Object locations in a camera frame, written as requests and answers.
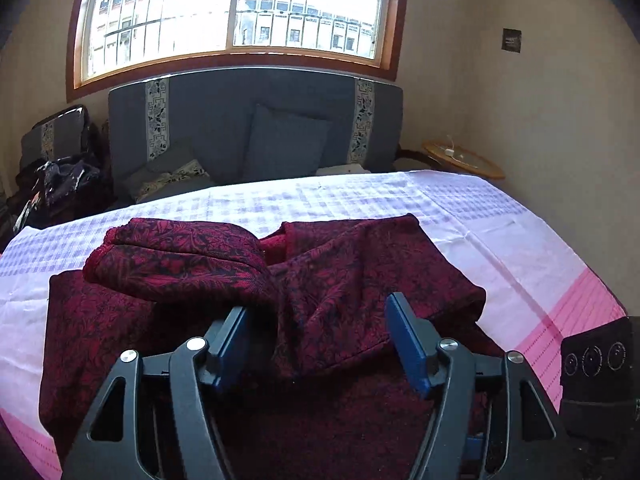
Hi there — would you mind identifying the dark red floral garment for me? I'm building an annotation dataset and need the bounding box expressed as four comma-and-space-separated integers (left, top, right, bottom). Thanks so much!
39, 214, 501, 479

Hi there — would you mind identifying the dark clothes pile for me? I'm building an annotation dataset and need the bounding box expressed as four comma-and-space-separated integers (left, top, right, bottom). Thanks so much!
8, 153, 115, 235

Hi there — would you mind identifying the pink checked bed sheet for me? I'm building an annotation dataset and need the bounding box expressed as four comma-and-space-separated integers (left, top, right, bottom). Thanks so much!
0, 170, 624, 479

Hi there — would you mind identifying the patterned grey cushion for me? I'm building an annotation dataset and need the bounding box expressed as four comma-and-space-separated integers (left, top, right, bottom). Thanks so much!
120, 140, 215, 204

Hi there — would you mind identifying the round wooden side table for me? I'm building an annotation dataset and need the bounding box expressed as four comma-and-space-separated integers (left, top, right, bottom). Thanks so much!
422, 141, 506, 181

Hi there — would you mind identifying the white book on bed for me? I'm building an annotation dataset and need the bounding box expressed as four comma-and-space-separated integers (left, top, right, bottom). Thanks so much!
316, 164, 370, 177

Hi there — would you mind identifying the grey square pillow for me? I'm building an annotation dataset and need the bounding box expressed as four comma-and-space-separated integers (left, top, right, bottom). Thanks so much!
242, 104, 332, 182

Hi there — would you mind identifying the wood framed main window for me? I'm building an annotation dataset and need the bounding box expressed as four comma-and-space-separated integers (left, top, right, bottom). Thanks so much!
65, 0, 408, 100

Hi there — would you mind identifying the white charger with cable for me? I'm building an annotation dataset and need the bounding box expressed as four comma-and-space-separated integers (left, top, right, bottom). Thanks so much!
440, 134, 462, 158

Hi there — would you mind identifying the dark wall switch plate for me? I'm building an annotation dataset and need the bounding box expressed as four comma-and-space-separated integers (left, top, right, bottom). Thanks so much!
501, 28, 522, 53

